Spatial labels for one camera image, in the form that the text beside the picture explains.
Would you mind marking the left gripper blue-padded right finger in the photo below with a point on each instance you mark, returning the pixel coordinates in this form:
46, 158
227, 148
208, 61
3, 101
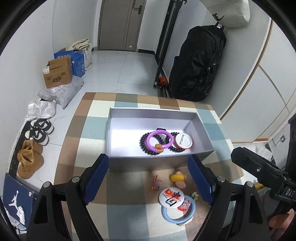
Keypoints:
203, 178

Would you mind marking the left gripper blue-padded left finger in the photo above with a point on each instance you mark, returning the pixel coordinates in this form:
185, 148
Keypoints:
93, 177

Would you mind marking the red rimmed round badge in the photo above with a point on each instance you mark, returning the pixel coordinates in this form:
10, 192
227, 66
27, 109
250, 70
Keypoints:
183, 141

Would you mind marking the purple plastic bangle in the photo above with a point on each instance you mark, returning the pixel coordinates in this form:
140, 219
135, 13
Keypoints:
164, 138

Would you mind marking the right hand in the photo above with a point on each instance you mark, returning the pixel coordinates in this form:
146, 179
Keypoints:
280, 223

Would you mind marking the small green flower charm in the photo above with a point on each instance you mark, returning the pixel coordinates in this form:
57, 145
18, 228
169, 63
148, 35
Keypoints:
195, 196

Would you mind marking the pink pig figurine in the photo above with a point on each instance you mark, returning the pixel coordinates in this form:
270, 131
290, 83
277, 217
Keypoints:
179, 179

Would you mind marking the pink sticker charm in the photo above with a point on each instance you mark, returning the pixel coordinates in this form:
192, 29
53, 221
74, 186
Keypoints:
185, 205

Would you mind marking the white red round badge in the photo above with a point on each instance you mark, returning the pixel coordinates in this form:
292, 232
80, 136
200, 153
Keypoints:
171, 197

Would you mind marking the blue plastic bangle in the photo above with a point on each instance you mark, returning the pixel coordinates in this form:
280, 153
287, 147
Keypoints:
177, 217

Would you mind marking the plaid checkered tablecloth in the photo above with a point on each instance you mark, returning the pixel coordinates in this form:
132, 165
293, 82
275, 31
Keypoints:
126, 207

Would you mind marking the tan suede boot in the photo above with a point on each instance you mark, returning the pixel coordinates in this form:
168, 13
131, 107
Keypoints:
29, 147
30, 162

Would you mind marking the grey open cardboard box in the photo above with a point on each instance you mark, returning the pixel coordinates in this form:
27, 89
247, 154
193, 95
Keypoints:
140, 139

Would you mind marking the black white sneaker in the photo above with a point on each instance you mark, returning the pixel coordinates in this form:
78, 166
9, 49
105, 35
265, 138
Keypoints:
43, 124
37, 135

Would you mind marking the blue jordan shoe box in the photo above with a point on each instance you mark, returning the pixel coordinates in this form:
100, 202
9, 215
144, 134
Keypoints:
18, 200

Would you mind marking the white wardrobe with wood trim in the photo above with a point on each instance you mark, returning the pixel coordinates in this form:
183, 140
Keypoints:
268, 98

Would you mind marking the crumpled white plastic bag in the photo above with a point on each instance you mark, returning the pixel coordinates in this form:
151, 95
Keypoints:
41, 109

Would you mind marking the grey plastic mailer bag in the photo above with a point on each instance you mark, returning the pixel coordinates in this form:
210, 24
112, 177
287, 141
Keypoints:
62, 94

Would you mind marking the black large hanging bag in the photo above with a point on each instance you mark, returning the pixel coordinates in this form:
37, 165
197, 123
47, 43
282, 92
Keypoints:
193, 71

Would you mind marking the black coat rack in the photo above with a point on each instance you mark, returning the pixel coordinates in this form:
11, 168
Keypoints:
163, 44

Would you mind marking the brown cardboard box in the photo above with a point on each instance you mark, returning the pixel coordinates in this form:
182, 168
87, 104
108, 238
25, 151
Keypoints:
58, 72

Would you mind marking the blue cardboard box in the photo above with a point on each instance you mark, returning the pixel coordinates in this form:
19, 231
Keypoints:
77, 61

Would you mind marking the white bag with cloth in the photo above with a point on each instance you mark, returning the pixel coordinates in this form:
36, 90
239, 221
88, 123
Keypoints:
83, 46

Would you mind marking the grey room door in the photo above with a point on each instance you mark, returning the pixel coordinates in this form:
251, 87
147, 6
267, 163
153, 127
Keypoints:
119, 24

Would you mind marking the white canvas bag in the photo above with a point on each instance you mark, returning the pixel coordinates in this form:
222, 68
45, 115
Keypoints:
230, 14

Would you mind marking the red cartoon keychain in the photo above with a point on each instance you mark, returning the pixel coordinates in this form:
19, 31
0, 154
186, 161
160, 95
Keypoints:
156, 185

